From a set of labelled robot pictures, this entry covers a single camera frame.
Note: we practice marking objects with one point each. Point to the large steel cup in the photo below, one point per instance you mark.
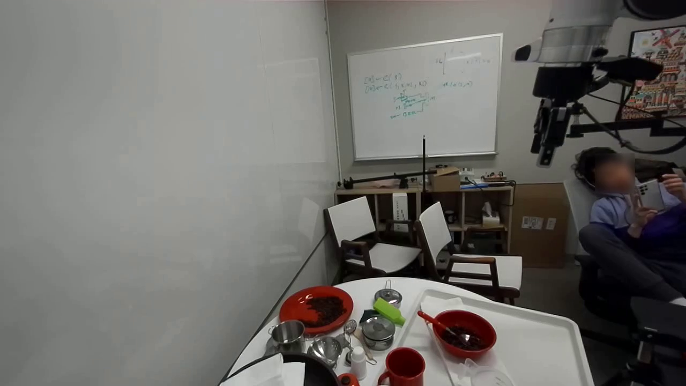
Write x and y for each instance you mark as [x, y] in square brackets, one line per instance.
[288, 334]

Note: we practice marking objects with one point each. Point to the black vertical pole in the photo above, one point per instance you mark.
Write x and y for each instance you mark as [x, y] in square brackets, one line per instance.
[422, 162]

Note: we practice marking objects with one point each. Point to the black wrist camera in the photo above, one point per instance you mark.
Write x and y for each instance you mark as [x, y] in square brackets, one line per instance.
[628, 69]

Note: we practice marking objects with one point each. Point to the black horizontal rod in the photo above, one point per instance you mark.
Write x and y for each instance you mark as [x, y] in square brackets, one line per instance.
[386, 178]

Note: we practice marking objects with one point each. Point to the red bowl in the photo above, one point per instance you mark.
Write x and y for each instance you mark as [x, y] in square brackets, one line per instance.
[465, 334]

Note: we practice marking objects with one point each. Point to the red plate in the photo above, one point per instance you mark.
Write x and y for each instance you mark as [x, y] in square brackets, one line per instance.
[315, 309]

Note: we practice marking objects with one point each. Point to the white cushioned wooden chair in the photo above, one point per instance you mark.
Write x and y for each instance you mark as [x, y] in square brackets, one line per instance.
[436, 227]
[355, 221]

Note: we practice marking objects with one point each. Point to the dark coffee beans heap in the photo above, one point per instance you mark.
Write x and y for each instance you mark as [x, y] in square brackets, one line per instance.
[464, 334]
[325, 309]

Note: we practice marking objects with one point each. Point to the seated person in purple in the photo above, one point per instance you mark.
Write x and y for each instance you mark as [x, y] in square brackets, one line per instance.
[644, 243]

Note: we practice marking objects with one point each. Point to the red mug cup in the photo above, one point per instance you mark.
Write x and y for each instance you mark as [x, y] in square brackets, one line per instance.
[404, 366]

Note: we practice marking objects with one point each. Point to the small white bottle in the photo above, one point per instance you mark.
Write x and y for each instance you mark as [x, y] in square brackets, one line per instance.
[356, 362]

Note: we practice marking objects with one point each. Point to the green plastic tool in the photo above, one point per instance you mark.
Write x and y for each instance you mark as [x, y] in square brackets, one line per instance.
[388, 311]

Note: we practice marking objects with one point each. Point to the whiteboard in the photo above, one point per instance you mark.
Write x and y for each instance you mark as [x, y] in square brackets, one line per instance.
[426, 97]

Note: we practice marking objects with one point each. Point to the large cardboard box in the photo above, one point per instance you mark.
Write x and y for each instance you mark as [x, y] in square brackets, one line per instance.
[540, 221]

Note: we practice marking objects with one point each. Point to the black office chair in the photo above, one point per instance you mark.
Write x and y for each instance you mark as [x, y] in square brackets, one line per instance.
[644, 321]

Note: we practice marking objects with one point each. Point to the colourful wall poster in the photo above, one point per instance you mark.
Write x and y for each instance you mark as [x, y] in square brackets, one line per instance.
[661, 71]

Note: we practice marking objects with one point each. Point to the white plastic tray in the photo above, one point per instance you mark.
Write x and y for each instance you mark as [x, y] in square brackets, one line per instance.
[532, 346]

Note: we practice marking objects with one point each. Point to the small glass jar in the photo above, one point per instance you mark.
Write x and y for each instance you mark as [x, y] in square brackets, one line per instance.
[388, 294]

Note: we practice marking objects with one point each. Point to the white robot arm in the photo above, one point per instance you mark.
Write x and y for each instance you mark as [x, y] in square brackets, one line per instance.
[572, 42]

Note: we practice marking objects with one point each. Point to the small cardboard box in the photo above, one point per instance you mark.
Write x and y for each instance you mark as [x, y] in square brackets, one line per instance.
[447, 178]

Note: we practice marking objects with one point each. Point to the small steel cup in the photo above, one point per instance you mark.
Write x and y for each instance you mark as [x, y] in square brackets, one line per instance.
[327, 349]

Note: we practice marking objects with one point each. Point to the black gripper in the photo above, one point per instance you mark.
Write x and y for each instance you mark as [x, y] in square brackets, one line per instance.
[561, 82]

